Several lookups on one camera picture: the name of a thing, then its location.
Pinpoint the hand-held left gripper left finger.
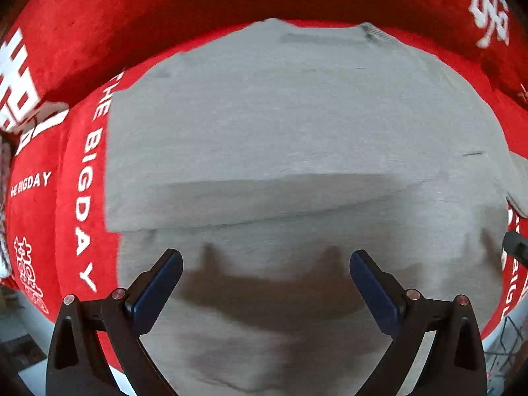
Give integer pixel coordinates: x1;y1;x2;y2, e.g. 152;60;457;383
45;248;184;396

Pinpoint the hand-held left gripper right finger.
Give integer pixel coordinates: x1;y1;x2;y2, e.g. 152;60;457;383
349;249;488;396

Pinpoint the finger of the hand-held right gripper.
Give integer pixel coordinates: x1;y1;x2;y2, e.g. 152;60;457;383
502;231;528;267

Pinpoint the grey knit garment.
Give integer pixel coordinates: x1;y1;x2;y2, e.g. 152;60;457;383
105;18;528;396

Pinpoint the red printed blanket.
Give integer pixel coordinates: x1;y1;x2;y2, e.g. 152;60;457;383
0;0;528;380

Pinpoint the black wire rack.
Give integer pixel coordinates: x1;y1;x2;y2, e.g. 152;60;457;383
484;315;528;396

